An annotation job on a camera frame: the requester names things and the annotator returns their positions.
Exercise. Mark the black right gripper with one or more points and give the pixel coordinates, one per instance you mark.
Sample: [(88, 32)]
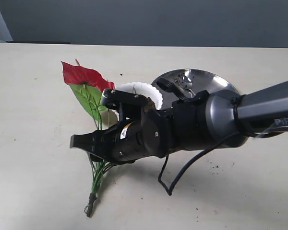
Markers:
[(128, 141)]

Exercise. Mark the red artificial anthurium plant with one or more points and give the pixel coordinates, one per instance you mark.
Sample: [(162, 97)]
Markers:
[(87, 86)]

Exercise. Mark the white scalloped flower pot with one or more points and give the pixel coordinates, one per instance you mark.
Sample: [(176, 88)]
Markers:
[(140, 88)]

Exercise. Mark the metal fork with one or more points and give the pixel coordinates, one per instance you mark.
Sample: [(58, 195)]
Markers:
[(180, 85)]

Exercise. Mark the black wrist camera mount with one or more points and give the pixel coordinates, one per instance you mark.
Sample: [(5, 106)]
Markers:
[(128, 105)]

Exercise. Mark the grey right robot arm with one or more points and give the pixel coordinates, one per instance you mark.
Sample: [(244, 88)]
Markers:
[(190, 127)]

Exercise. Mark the round steel plate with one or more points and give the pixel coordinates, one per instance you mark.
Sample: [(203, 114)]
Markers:
[(206, 79)]

